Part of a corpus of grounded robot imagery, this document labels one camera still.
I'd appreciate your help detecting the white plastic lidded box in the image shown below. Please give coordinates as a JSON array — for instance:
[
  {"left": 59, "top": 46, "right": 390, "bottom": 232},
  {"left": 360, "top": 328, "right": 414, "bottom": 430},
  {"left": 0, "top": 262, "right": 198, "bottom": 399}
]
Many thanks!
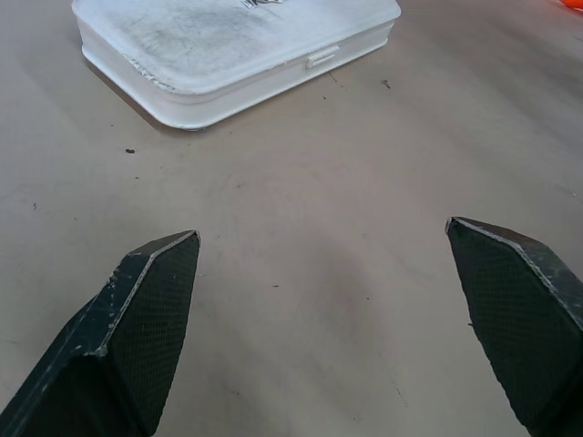
[{"left": 71, "top": 0, "right": 403, "bottom": 132}]

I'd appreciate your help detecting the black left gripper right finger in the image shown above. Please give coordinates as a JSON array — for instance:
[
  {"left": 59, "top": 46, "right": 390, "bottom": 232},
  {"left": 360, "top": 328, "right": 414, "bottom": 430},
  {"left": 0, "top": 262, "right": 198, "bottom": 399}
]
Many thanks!
[{"left": 445, "top": 217, "right": 583, "bottom": 437}]

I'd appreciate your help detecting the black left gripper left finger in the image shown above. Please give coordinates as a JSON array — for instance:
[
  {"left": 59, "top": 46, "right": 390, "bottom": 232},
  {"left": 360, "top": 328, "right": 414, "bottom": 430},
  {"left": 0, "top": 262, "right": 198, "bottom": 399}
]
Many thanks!
[{"left": 0, "top": 229, "right": 201, "bottom": 437}]

